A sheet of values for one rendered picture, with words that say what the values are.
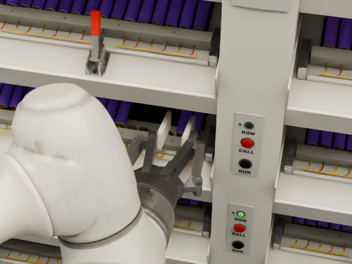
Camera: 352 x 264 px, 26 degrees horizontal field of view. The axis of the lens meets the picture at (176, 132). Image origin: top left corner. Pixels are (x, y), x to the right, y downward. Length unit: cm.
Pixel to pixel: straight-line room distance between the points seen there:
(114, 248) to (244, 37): 33
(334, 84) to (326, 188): 20
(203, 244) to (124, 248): 52
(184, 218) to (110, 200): 57
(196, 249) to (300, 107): 40
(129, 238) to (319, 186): 44
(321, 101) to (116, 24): 31
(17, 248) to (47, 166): 81
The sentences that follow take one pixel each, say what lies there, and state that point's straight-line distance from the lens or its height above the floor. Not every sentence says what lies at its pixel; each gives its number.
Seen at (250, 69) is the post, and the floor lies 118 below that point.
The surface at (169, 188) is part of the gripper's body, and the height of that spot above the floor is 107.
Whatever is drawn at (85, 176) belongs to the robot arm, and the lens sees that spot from 78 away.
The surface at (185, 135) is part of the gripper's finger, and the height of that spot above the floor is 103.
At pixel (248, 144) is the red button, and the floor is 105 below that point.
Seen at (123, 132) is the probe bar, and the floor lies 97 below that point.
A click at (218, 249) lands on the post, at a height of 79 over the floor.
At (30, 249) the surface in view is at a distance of 157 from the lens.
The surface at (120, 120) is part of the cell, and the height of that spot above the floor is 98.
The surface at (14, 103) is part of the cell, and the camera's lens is 130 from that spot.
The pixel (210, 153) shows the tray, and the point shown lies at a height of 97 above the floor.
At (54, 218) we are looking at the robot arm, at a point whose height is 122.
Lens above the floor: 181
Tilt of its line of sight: 43 degrees down
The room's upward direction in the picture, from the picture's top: straight up
